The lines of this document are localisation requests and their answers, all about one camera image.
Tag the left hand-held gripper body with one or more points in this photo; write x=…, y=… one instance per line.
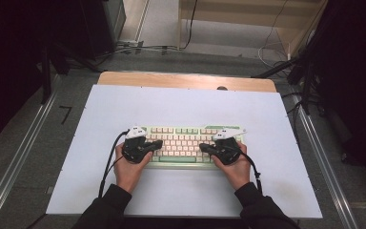
x=133, y=149

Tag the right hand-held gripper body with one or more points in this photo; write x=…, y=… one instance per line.
x=227, y=152

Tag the green and pink keyboard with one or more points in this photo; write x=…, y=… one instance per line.
x=181, y=141

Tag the person's right hand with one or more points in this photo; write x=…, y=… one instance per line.
x=238, y=173

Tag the person's left hand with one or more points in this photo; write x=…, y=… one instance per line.
x=127, y=175

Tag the white board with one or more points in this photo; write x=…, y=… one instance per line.
x=184, y=105

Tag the wooden table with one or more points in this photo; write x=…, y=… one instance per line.
x=171, y=79

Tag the person's dark clothing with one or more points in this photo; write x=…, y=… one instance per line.
x=184, y=223

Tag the black stand legs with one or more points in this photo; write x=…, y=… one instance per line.
x=305, y=86

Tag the black metal stand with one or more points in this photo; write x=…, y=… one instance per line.
x=46, y=76

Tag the black cabinet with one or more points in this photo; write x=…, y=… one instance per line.
x=101, y=25

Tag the light wooden shelf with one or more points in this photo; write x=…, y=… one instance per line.
x=235, y=16

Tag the dark curtain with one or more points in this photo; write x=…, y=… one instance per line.
x=9, y=63
x=355, y=79

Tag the metal floor rail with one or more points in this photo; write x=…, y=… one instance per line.
x=16, y=156
x=327, y=171

